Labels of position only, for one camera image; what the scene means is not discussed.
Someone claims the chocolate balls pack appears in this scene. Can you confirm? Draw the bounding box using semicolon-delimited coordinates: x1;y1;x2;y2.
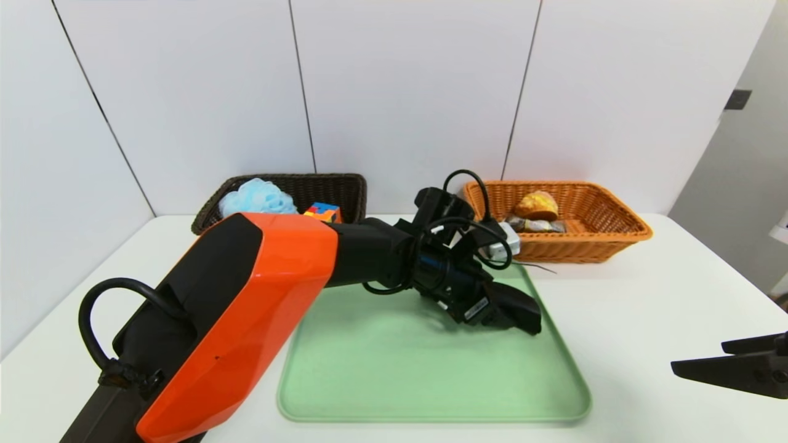
505;214;567;234

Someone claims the light blue bath loofah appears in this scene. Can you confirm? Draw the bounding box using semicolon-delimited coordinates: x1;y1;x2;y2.
220;178;299;217

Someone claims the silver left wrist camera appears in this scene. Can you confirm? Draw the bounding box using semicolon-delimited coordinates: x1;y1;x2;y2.
480;221;521;259

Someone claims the dark brown wicker basket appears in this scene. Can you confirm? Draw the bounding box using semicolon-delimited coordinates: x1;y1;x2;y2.
191;173;368;236

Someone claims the black fabric pouch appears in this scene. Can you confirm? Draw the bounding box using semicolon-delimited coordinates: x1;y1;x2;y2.
489;282;542;336

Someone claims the orange wicker basket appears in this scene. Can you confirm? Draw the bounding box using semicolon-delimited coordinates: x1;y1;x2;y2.
464;180;654;264

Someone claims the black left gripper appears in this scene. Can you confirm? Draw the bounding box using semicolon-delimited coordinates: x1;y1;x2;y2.
445;265;542;336

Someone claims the light green plastic tray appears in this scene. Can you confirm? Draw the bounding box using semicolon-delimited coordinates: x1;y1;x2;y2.
276;261;593;424

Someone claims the colourful puzzle cube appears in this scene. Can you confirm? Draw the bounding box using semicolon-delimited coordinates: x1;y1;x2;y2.
303;202;343;224

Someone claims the round cream bun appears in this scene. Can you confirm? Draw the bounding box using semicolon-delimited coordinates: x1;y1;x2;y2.
515;190;560;222

